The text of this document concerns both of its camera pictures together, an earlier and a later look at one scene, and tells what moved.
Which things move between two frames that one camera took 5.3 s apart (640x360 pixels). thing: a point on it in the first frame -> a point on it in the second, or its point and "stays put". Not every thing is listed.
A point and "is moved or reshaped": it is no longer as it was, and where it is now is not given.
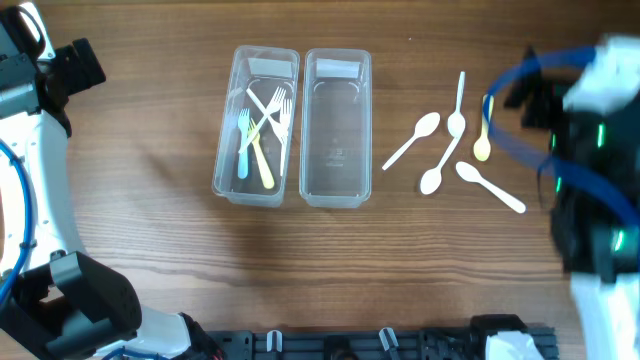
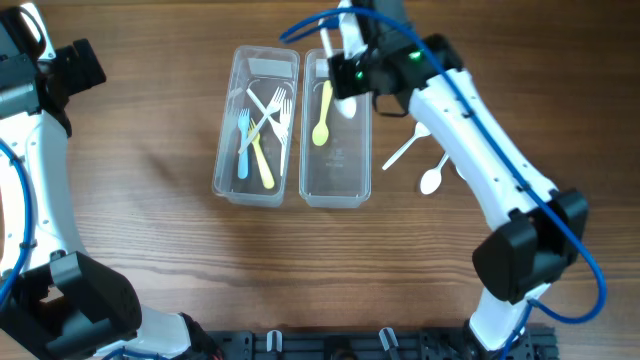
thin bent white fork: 276,126 stays put
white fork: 285,114 stays put
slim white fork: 276,102 stays put
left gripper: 80,64 stays put
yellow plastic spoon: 482,146 is moved or reshaped
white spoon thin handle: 456,123 is moved or reshaped
